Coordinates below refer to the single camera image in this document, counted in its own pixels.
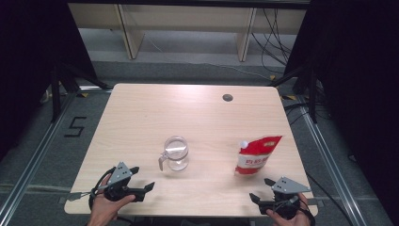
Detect thin grey lanyard loop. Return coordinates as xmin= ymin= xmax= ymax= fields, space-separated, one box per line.
xmin=79 ymin=187 xmax=108 ymax=200

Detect person's left hand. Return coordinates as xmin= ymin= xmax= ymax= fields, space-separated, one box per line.
xmin=88 ymin=173 xmax=137 ymax=222

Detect black curtain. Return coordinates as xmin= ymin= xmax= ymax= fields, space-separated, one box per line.
xmin=0 ymin=0 xmax=99 ymax=162
xmin=283 ymin=0 xmax=399 ymax=226

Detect thin white floor cable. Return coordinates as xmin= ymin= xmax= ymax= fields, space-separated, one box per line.
xmin=146 ymin=39 xmax=275 ymax=80

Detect black floor cables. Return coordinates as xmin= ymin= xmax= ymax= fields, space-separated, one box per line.
xmin=283 ymin=79 xmax=331 ymax=126

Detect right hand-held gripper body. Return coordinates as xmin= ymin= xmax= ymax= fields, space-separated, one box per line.
xmin=258 ymin=176 xmax=311 ymax=220

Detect black wrist strap cable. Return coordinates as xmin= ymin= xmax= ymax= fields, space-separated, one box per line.
xmin=297 ymin=196 xmax=316 ymax=226
xmin=88 ymin=167 xmax=117 ymax=211

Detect person's right hand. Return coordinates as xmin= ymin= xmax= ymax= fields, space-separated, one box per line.
xmin=266 ymin=192 xmax=312 ymax=226

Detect grey tape piece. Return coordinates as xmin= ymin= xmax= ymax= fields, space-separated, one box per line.
xmin=57 ymin=191 xmax=84 ymax=205
xmin=305 ymin=197 xmax=325 ymax=207

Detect aluminium floor rail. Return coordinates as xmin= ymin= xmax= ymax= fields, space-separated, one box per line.
xmin=295 ymin=97 xmax=369 ymax=226
xmin=0 ymin=92 xmax=78 ymax=226

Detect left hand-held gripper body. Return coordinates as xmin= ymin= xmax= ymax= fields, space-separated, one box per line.
xmin=103 ymin=161 xmax=147 ymax=202

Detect black floor cable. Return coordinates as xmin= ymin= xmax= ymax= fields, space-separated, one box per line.
xmin=305 ymin=172 xmax=356 ymax=226

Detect black metal stand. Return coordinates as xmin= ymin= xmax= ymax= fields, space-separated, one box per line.
xmin=268 ymin=65 xmax=318 ymax=124
xmin=50 ymin=62 xmax=111 ymax=123

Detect clear glass jar hinged lid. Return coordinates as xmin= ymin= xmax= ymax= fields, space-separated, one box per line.
xmin=157 ymin=135 xmax=190 ymax=172

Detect red and white spout pouch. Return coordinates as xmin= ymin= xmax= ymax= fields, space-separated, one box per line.
xmin=234 ymin=135 xmax=283 ymax=176

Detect light wooden shelf unit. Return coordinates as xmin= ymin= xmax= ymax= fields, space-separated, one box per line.
xmin=67 ymin=2 xmax=308 ymax=63

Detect black cable bundle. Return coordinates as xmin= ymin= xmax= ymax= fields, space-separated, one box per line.
xmin=250 ymin=8 xmax=295 ymax=75

